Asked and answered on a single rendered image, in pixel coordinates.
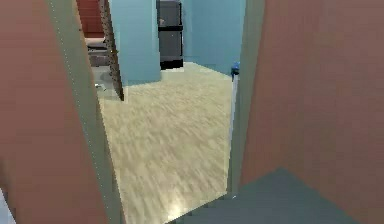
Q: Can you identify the dark grey fridge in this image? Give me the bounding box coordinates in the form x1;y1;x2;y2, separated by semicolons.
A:
155;0;185;71

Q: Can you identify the brown room door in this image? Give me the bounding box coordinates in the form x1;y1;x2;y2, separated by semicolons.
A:
98;0;126;102

